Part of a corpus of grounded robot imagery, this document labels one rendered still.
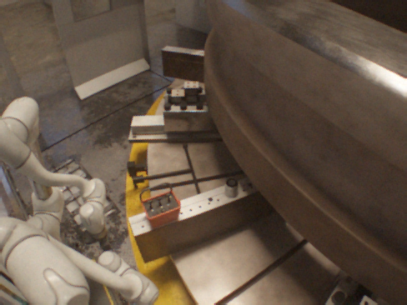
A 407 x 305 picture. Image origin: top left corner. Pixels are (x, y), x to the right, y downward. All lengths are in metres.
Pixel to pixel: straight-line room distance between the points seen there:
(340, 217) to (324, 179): 0.19
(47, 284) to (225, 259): 1.47
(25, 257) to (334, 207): 1.15
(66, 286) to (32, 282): 0.07
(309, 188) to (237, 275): 0.85
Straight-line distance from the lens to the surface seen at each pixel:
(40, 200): 1.58
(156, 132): 2.71
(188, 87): 2.46
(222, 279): 1.91
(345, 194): 1.32
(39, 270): 0.68
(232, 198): 1.77
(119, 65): 4.56
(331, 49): 1.01
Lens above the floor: 2.09
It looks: 44 degrees down
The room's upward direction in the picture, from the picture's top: straight up
